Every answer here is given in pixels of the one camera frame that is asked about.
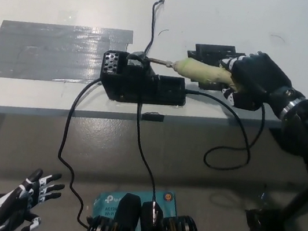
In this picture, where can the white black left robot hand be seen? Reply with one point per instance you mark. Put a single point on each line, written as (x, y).
(23, 200)

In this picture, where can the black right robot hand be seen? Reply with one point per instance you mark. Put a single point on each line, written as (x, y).
(259, 76)

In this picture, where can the tape-wrapped soldering iron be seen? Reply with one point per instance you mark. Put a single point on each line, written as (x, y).
(202, 71)

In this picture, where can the black soldering station base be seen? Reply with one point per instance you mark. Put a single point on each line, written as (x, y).
(135, 86)

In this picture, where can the black printed holder plate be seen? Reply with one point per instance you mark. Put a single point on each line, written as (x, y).
(210, 52)

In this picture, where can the teal TP-Link box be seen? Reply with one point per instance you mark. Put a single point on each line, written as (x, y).
(106, 201)

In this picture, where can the small black tape strip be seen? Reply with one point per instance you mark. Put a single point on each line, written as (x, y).
(152, 117)

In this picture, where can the black stand pole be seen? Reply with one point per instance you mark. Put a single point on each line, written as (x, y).
(298, 203)

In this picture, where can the grey duct tape patch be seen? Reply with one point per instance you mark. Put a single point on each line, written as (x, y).
(50, 49)

